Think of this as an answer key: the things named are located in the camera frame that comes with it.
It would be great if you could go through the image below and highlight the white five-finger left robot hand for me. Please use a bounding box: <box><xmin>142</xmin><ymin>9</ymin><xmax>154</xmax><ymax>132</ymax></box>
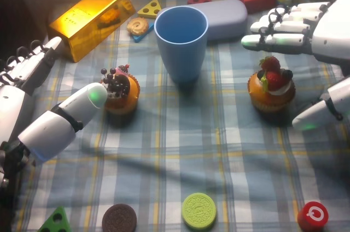
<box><xmin>0</xmin><ymin>36</ymin><xmax>108</xmax><ymax>163</ymax></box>

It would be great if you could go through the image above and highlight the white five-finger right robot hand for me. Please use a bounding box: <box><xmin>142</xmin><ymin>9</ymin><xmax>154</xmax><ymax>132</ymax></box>
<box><xmin>241</xmin><ymin>0</ymin><xmax>350</xmax><ymax>132</ymax></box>

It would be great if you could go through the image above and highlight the dark berry topped toy cupcake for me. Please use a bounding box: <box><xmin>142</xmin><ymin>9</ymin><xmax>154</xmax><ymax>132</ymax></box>
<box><xmin>100</xmin><ymin>63</ymin><xmax>141</xmax><ymax>115</ymax></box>

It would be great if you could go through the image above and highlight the strawberry topped toy cupcake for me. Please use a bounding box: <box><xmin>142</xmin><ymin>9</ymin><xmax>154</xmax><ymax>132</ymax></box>
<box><xmin>247</xmin><ymin>56</ymin><xmax>296</xmax><ymax>114</ymax></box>

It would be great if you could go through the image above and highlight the blue plastic cup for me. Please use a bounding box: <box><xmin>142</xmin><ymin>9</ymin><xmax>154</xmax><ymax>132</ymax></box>
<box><xmin>154</xmin><ymin>6</ymin><xmax>210</xmax><ymax>84</ymax></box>

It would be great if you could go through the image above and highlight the green triangle block with holes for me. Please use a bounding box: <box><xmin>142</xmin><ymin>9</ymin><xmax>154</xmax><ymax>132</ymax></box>
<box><xmin>37</xmin><ymin>206</ymin><xmax>72</xmax><ymax>232</ymax></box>

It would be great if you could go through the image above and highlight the lilac glasses case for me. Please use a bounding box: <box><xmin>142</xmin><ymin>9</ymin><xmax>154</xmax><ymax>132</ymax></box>
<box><xmin>157</xmin><ymin>0</ymin><xmax>249</xmax><ymax>43</ymax></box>

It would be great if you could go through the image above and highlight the shiny gold bar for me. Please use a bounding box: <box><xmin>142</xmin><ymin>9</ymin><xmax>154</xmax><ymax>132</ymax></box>
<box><xmin>48</xmin><ymin>0</ymin><xmax>137</xmax><ymax>63</ymax></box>

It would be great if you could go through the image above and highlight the brown sandwich cookie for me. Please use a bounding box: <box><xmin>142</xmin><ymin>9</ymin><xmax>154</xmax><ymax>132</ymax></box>
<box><xmin>102</xmin><ymin>204</ymin><xmax>137</xmax><ymax>232</ymax></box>

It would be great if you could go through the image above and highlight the small blue block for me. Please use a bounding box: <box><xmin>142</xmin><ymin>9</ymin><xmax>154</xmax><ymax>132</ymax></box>
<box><xmin>132</xmin><ymin>22</ymin><xmax>155</xmax><ymax>43</ymax></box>

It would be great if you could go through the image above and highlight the blue plaid tablecloth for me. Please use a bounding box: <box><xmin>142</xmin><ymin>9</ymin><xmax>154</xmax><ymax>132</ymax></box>
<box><xmin>10</xmin><ymin>0</ymin><xmax>350</xmax><ymax>232</ymax></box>

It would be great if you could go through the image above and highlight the tan round biscuit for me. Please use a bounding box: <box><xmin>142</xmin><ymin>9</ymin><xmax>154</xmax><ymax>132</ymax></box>
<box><xmin>126</xmin><ymin>17</ymin><xmax>150</xmax><ymax>36</ymax></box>

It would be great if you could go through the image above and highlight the yellow triangle block with holes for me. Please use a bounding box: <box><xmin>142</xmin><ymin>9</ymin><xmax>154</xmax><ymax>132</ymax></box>
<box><xmin>136</xmin><ymin>0</ymin><xmax>162</xmax><ymax>19</ymax></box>

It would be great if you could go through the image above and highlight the green sandwich cookie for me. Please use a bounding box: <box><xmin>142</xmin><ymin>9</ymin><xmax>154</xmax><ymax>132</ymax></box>
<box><xmin>182</xmin><ymin>193</ymin><xmax>217</xmax><ymax>230</ymax></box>

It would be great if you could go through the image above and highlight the red cylinder block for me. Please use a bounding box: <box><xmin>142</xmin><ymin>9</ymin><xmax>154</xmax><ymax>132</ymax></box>
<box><xmin>297</xmin><ymin>201</ymin><xmax>329</xmax><ymax>231</ymax></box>

